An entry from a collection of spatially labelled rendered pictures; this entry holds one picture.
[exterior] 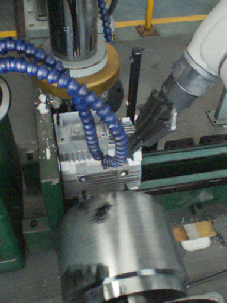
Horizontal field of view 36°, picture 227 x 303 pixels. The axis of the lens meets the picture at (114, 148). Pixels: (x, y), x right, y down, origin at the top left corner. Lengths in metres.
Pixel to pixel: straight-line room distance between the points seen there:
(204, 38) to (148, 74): 0.93
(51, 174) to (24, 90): 0.80
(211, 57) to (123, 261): 0.39
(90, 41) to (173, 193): 0.55
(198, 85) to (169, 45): 1.10
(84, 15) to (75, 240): 0.40
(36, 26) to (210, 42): 0.66
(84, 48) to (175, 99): 0.21
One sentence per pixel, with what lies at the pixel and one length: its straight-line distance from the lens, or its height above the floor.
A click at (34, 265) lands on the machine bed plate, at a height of 0.80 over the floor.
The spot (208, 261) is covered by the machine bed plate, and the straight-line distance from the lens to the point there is 1.07.
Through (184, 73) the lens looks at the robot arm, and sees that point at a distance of 0.70.
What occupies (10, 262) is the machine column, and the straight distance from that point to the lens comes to 0.97.
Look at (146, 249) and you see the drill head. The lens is 0.65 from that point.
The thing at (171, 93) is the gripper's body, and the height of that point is 1.29.
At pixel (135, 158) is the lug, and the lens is 0.86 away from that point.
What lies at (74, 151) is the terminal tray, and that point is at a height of 1.11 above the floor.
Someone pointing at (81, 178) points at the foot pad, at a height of 1.06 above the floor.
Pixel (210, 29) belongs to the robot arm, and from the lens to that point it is 0.68.
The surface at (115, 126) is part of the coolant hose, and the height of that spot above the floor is 1.36.
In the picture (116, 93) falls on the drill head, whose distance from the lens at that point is 1.08.
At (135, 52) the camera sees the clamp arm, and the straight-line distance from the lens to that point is 0.90.
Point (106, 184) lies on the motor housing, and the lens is 0.89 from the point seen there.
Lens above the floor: 1.74
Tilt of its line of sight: 49 degrees down
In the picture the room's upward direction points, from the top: 3 degrees clockwise
